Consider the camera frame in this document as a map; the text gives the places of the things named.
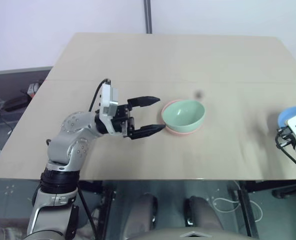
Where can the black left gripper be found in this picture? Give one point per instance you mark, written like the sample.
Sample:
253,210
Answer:
122,120

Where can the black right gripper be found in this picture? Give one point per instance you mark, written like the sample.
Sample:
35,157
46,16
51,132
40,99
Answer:
285,137

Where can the blue bowl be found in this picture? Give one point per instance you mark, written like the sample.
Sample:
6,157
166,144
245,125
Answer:
291,113

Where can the green bowl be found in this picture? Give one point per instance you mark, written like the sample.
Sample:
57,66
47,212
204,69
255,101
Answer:
185,117

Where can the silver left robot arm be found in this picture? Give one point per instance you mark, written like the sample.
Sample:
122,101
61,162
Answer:
62,145

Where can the pink bowl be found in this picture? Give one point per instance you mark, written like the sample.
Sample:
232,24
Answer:
178,133

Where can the black wheeled base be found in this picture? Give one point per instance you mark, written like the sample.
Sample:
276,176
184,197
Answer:
288,192

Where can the black table leg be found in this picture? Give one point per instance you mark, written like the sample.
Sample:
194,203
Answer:
248,207
109,207

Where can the red and white device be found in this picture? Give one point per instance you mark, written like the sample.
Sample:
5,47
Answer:
33,88

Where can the grey robot torso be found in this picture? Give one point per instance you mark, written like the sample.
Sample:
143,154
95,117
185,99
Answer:
192,234

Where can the black device on floor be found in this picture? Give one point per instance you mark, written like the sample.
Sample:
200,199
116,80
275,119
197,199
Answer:
15,103

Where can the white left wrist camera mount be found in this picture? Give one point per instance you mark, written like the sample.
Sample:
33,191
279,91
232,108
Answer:
106,100

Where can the grey metal post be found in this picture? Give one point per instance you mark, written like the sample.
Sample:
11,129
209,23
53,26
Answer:
148,17

